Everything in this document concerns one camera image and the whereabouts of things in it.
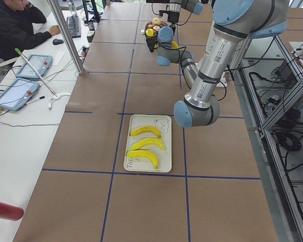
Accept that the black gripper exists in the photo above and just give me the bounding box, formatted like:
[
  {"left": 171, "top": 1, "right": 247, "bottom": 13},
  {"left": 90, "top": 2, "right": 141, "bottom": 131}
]
[{"left": 168, "top": 11, "right": 179, "bottom": 33}]

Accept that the yellow banana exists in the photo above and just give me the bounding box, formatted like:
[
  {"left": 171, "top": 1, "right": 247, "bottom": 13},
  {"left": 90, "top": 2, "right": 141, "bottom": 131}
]
[
  {"left": 131, "top": 138, "right": 165, "bottom": 151},
  {"left": 171, "top": 41, "right": 179, "bottom": 49},
  {"left": 130, "top": 126, "right": 162, "bottom": 138},
  {"left": 126, "top": 150, "right": 159, "bottom": 169}
]

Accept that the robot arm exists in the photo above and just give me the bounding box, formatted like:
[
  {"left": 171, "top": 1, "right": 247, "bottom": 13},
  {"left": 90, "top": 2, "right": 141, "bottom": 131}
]
[
  {"left": 157, "top": 1, "right": 289, "bottom": 128},
  {"left": 166, "top": 0, "right": 204, "bottom": 32}
]

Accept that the woven wicker basket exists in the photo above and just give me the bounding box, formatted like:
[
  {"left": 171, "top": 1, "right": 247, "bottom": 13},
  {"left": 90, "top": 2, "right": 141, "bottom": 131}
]
[{"left": 142, "top": 21, "right": 168, "bottom": 38}]

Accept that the black keyboard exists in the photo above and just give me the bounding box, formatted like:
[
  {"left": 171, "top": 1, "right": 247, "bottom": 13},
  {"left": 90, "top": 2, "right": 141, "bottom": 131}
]
[{"left": 66, "top": 15, "right": 81, "bottom": 38}]

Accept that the white bear tray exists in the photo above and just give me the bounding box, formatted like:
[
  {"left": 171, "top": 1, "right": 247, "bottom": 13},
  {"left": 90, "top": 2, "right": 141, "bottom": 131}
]
[{"left": 123, "top": 114, "right": 172, "bottom": 173}]

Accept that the black computer mouse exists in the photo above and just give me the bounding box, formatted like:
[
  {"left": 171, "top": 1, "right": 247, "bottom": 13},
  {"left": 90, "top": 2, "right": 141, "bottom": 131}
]
[{"left": 53, "top": 38, "right": 64, "bottom": 45}]

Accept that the far blue teach pendant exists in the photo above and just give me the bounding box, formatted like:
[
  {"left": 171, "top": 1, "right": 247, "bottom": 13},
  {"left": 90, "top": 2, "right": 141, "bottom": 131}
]
[{"left": 15, "top": 54, "right": 53, "bottom": 80}]

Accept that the blue teach pendant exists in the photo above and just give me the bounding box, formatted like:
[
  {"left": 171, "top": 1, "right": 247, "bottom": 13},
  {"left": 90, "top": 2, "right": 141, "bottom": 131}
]
[
  {"left": 0, "top": 78, "right": 40, "bottom": 111},
  {"left": 15, "top": 54, "right": 53, "bottom": 80}
]

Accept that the black marker pen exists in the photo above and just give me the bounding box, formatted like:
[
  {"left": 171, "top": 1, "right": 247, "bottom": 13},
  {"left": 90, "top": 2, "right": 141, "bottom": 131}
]
[{"left": 26, "top": 96, "right": 45, "bottom": 105}]

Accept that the person in black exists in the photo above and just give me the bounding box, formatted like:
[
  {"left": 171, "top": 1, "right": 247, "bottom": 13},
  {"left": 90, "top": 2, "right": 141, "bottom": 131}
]
[{"left": 0, "top": 1, "right": 60, "bottom": 61}]

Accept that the near blue teach pendant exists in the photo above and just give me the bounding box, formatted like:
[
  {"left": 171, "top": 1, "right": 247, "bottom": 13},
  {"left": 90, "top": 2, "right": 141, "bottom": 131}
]
[{"left": 0, "top": 78, "right": 40, "bottom": 111}]

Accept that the red bottle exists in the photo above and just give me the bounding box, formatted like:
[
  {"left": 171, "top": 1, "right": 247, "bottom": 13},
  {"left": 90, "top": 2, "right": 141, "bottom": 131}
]
[{"left": 0, "top": 202, "right": 24, "bottom": 221}]

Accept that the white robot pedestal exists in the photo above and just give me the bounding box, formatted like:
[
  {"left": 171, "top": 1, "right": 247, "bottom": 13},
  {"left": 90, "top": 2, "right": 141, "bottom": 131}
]
[{"left": 196, "top": 36, "right": 234, "bottom": 85}]

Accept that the aluminium frame post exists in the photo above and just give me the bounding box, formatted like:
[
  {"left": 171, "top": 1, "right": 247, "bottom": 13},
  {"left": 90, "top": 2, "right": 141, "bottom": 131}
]
[{"left": 47, "top": 0, "right": 84, "bottom": 75}]

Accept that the metal rod green handle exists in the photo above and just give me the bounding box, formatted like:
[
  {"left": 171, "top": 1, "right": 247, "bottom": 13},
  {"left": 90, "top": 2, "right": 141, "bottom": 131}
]
[{"left": 15, "top": 48, "right": 59, "bottom": 98}]

